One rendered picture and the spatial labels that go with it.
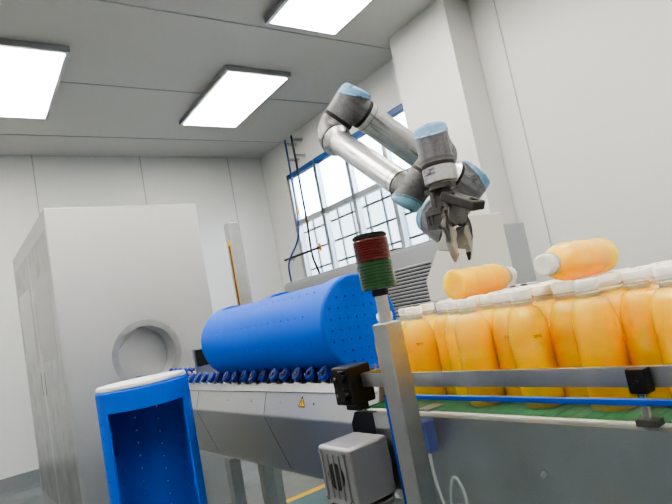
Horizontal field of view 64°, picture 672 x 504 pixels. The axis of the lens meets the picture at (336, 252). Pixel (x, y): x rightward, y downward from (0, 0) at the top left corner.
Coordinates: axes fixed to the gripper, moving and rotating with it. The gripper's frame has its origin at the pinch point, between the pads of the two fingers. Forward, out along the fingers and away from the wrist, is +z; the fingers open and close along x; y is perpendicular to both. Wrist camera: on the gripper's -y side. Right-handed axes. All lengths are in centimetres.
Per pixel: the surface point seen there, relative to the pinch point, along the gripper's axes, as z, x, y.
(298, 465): 55, 20, 69
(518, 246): -9, -172, 99
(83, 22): -219, 11, 271
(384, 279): 4, 49, -23
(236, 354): 16, 26, 89
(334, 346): 17.4, 23.5, 32.0
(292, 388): 29, 24, 58
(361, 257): 0, 51, -20
